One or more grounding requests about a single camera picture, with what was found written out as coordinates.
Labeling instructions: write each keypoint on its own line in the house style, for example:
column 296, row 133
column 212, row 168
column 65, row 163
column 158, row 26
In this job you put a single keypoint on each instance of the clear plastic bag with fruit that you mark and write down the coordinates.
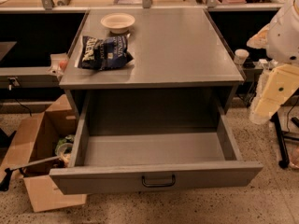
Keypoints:
column 58, row 63

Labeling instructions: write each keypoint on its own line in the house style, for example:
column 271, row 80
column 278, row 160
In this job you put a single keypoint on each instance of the black stand leg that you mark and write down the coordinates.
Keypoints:
column 284, row 162

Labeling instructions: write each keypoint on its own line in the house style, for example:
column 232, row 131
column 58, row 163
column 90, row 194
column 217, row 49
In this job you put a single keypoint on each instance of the blue chip bag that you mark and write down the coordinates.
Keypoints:
column 104, row 54

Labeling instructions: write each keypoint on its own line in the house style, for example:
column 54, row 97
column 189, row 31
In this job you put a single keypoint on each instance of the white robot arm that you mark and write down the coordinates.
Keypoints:
column 280, row 39

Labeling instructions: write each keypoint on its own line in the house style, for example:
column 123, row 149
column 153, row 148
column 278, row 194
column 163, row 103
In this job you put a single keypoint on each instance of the brown cardboard box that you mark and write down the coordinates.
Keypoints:
column 35, row 140

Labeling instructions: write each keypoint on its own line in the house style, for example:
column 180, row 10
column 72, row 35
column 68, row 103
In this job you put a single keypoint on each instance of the white paper bowl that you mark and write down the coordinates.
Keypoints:
column 118, row 23

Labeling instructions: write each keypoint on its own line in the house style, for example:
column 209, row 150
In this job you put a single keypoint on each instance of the grey cabinet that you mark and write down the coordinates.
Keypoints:
column 172, row 47

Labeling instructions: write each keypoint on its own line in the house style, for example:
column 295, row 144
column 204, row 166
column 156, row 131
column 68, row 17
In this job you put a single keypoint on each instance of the black drawer handle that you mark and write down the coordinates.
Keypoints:
column 161, row 182

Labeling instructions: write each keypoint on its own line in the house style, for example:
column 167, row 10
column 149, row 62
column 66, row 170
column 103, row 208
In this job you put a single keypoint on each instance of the tape roll in box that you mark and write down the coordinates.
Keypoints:
column 64, row 148

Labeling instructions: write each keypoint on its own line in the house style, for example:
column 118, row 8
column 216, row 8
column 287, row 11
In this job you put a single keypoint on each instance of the open grey top drawer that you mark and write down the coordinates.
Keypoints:
column 125, row 134

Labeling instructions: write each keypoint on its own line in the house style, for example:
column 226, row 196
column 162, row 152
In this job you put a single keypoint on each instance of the white cup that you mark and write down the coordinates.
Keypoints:
column 240, row 56

